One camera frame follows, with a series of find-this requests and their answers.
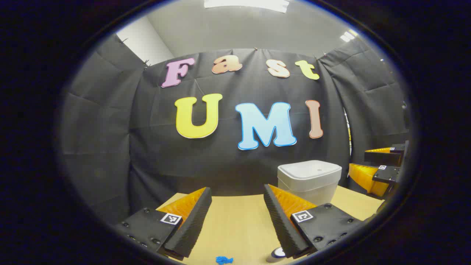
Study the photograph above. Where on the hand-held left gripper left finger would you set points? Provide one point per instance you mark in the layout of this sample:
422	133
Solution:
191	224

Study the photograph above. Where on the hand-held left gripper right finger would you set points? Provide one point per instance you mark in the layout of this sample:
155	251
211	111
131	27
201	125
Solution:
281	224

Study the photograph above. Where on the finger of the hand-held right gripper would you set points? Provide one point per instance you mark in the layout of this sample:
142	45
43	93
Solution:
382	158
368	178

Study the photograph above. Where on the silver pop can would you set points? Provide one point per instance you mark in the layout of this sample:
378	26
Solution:
276	254

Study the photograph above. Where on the blue paper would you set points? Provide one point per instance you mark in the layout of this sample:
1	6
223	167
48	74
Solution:
223	260

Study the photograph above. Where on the grey desktop garbage bin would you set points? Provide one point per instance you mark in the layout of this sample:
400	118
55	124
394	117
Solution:
309	176

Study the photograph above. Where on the wooden desktop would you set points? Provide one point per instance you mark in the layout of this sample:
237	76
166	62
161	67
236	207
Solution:
235	228

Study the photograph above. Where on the black backdrop cloth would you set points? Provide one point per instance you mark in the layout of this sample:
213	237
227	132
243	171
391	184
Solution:
165	158

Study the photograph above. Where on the small ceiling light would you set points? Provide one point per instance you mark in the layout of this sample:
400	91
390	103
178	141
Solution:
347	36

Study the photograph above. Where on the long ceiling light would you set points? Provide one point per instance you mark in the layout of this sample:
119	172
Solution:
246	3

